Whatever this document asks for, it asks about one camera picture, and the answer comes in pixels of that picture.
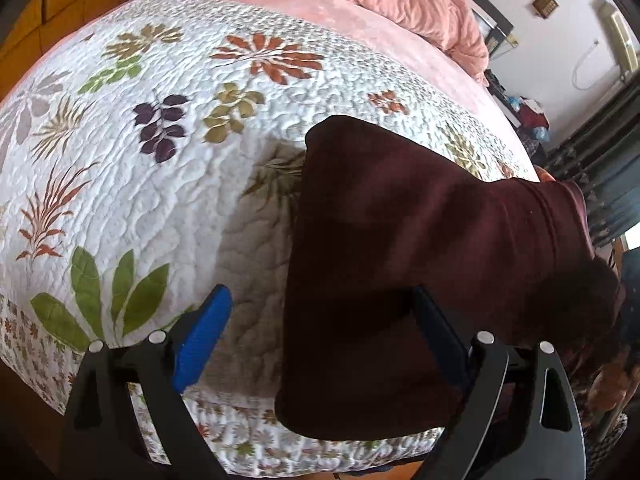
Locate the orange wooden wardrobe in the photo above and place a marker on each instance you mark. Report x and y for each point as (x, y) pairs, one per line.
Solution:
(30, 25)

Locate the maroon pants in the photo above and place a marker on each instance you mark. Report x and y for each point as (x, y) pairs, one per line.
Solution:
(400, 235)

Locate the cream wall air conditioner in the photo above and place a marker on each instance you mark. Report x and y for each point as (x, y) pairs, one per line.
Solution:
(620, 40)

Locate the cluttered dark nightstand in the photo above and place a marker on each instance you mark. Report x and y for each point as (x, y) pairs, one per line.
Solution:
(500, 92)

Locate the dark red cloth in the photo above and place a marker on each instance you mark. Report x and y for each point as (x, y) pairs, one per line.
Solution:
(534, 116)

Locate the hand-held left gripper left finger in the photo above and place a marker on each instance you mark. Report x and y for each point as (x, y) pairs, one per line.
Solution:
(201, 340)

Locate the pink bed sheet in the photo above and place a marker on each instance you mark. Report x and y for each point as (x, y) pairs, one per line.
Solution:
(400, 60)

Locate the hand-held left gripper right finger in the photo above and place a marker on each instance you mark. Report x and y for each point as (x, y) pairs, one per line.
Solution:
(442, 342)

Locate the dark patterned curtain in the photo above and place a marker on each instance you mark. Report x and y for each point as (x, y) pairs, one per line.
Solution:
(610, 160)

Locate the blue and white packet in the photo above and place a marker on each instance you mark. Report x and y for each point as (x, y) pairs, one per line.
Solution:
(513, 102)

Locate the floral quilted bedspread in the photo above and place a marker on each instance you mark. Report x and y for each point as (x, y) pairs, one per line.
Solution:
(150, 185)

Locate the person's plaid clothing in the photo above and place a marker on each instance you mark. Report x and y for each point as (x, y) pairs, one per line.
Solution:
(607, 440)

